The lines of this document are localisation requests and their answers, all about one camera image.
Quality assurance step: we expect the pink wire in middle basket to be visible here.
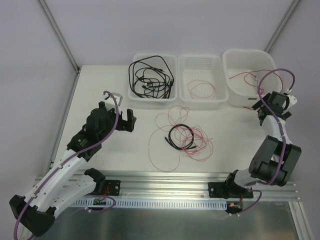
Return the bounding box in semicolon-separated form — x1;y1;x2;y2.
187;79;216;100

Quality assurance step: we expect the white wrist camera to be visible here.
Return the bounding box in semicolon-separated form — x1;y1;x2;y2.
102;90;123;109
284;89;298;109

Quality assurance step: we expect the right aluminium corner post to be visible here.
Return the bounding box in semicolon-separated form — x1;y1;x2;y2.
264;0;302;54

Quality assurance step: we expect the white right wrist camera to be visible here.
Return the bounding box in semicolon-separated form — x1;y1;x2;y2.
284;89;298;109

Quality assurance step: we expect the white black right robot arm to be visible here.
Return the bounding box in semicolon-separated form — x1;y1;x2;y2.
223;91;302;199

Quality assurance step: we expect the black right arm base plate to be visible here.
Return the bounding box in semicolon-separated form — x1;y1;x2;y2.
208;182;254;200

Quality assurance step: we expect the black HDMI cable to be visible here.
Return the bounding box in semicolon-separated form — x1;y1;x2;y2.
163;123;196;151

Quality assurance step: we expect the white slotted cable duct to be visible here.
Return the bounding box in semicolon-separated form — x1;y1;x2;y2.
71;197;227;211

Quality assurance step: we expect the thin black micro USB cable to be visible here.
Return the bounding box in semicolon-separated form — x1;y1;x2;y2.
134;65;173;98

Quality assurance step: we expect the thick black printed cable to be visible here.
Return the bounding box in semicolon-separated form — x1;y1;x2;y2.
128;55;176;100

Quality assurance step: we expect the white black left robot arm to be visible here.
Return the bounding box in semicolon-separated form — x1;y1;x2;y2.
9;101;137;240

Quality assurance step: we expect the white deep right basket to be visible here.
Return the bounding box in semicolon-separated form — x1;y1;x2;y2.
222;48;284;108

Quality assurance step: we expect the thin pink wire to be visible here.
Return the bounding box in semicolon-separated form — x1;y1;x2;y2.
148;104;215;173

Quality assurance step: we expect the white perforated middle basket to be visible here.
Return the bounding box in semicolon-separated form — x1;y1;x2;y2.
177;54;229;110

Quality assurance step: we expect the left aluminium corner post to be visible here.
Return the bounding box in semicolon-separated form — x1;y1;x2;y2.
36;0;81;74

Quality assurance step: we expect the white perforated left basket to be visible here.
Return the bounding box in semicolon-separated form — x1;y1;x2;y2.
127;53;178;106

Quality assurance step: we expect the aluminium rail frame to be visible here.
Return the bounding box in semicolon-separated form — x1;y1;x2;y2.
31;64;311;240

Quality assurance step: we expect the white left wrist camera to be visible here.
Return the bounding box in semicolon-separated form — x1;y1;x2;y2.
102;90;123;109

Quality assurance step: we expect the aluminium corner post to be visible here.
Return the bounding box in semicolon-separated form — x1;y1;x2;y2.
264;0;302;54
36;0;81;74

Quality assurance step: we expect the white perforated basket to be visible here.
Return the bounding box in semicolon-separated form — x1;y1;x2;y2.
177;54;229;110
127;53;178;106

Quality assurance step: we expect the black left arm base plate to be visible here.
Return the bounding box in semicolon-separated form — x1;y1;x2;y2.
92;179;121;196

